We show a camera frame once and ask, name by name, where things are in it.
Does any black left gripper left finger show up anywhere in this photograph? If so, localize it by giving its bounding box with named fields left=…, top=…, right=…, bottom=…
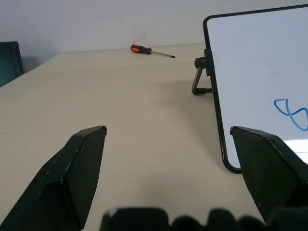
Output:
left=0, top=125, right=108, bottom=231

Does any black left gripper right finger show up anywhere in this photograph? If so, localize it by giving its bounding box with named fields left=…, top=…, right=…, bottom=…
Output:
left=230, top=126, right=308, bottom=226

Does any black-framed whiteboard with stand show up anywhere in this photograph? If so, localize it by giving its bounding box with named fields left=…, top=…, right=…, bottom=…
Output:
left=191, top=4, right=308, bottom=175

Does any orange and black screwdriver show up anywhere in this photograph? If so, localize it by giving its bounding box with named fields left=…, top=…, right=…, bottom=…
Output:
left=130, top=44, right=176, bottom=59

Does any dark monitor screen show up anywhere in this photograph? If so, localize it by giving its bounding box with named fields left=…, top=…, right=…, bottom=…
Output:
left=0, top=41, right=24, bottom=88

